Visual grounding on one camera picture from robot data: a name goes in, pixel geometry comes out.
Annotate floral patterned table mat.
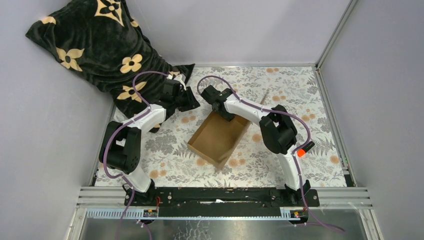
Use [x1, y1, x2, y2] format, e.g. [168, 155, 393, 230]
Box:
[141, 66, 347, 188]

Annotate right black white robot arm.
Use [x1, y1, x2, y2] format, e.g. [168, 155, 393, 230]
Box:
[200, 85, 315, 206]

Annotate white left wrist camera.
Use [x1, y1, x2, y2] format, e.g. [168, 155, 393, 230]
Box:
[167, 74, 187, 91]

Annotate aluminium frame rail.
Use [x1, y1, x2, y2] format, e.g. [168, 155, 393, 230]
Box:
[67, 186, 383, 240]

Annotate brown cardboard box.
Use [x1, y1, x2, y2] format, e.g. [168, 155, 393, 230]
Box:
[188, 111, 252, 170]

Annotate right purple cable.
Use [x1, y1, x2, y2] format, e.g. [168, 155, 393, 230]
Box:
[196, 75, 347, 235]

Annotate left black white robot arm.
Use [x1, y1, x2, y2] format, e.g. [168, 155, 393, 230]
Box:
[99, 79, 200, 206]

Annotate black orange-tipped marker pen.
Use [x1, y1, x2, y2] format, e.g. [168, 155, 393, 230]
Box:
[297, 141, 315, 158]

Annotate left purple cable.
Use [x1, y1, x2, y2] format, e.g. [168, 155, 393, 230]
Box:
[102, 70, 173, 240]

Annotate purple cable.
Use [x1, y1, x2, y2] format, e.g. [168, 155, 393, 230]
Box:
[196, 75, 347, 235]
[102, 70, 173, 240]

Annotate black floral plush blanket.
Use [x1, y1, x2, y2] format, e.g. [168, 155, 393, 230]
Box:
[26, 0, 194, 118]

